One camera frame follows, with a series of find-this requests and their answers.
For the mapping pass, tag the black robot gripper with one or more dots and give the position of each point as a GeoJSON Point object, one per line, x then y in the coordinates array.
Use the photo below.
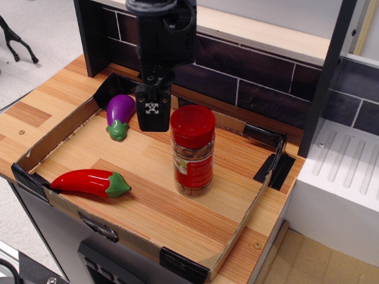
{"type": "Point", "coordinates": [166, 32]}

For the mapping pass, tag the red-capped basil spice bottle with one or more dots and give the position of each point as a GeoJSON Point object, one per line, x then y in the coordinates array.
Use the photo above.
{"type": "Point", "coordinates": [193, 137]}

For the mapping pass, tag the red toy chili pepper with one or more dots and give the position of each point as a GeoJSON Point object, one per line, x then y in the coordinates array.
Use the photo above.
{"type": "Point", "coordinates": [94, 181]}

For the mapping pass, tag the cardboard fence with black tape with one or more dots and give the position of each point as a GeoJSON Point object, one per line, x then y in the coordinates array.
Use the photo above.
{"type": "Point", "coordinates": [153, 231]}

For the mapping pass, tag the purple toy eggplant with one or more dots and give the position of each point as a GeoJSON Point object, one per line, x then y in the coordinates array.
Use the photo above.
{"type": "Point", "coordinates": [120, 110]}

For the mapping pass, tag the light wooden shelf board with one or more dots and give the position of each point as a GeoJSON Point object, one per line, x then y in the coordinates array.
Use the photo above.
{"type": "Point", "coordinates": [262, 36]}

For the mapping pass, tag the black metal stand legs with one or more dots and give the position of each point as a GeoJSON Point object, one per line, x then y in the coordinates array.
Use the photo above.
{"type": "Point", "coordinates": [10, 36]}

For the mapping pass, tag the black oven control panel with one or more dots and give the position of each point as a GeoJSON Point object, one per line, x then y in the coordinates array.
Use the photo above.
{"type": "Point", "coordinates": [103, 270]}

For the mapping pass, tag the white ribbed drainboard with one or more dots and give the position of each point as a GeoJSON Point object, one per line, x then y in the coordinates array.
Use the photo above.
{"type": "Point", "coordinates": [343, 161]}

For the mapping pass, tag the dark shelf side post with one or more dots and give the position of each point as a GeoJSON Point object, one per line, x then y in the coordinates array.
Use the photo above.
{"type": "Point", "coordinates": [93, 33]}

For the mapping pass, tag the aluminium frame with bolt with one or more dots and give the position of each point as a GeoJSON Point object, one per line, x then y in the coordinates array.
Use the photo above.
{"type": "Point", "coordinates": [17, 267]}

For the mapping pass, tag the dark right shelf post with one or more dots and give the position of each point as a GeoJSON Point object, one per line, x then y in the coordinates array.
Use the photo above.
{"type": "Point", "coordinates": [339, 46]}

